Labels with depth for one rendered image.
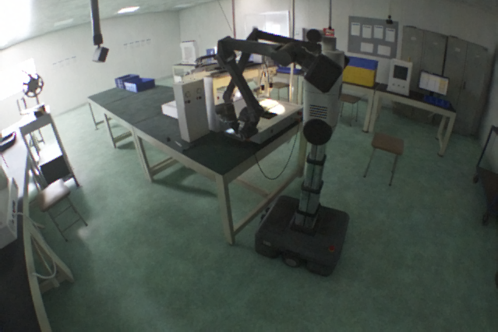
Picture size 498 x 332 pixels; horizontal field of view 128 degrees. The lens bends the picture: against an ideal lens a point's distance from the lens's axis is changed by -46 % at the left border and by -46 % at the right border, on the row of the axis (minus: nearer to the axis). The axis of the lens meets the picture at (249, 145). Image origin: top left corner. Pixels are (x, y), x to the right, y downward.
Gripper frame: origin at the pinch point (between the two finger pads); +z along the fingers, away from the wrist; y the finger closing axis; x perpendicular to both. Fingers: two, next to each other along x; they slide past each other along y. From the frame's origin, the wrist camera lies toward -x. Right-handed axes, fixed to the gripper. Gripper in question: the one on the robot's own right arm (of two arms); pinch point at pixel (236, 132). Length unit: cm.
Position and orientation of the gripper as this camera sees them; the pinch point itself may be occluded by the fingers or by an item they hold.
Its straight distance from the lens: 148.7
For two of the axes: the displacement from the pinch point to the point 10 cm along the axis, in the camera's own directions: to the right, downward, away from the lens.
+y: -7.1, 3.7, -6.0
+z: 2.2, 9.3, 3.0
